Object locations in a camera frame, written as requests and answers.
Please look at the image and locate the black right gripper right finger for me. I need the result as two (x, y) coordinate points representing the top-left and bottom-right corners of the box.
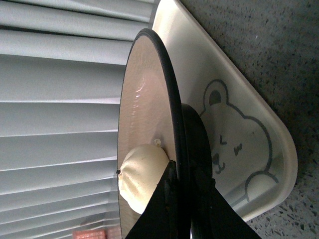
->
(193, 167), (259, 239)

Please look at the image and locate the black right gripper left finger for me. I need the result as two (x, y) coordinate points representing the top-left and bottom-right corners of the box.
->
(126, 160), (179, 239)

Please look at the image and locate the white steamed bun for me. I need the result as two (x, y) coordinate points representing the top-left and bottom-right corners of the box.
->
(118, 140), (169, 215)

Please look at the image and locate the beige plate with black rim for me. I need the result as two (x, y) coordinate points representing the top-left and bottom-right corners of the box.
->
(117, 29), (212, 239)

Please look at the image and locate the white bear-print tray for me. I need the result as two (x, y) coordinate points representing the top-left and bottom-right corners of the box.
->
(153, 0), (298, 221)

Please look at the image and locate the grey pleated curtain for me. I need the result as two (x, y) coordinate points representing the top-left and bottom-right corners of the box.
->
(0, 0), (158, 239)

